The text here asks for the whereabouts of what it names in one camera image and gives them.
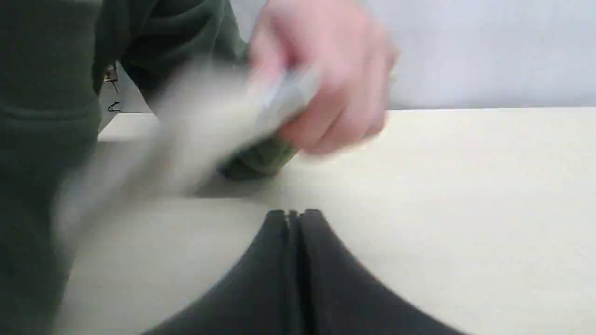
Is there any green fleece sleeve forearm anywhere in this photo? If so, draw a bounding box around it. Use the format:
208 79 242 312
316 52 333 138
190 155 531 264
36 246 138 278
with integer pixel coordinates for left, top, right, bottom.
120 0 296 181

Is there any green fleece torso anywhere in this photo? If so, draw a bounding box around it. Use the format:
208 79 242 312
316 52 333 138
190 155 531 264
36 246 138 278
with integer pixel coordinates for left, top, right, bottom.
0 0 102 335

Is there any wooden handle paint brush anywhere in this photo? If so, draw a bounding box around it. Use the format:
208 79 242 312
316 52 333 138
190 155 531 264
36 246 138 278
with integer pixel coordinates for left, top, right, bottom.
53 62 321 248

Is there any person's bare hand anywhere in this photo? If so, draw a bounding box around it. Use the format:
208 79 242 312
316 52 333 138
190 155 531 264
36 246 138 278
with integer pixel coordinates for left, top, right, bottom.
249 0 398 155

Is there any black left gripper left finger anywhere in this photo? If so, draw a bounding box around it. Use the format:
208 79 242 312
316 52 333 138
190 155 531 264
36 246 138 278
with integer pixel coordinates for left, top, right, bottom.
147 210 298 335

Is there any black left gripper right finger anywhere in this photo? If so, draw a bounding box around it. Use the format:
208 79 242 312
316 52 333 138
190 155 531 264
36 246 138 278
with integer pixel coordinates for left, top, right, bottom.
296 209 459 335

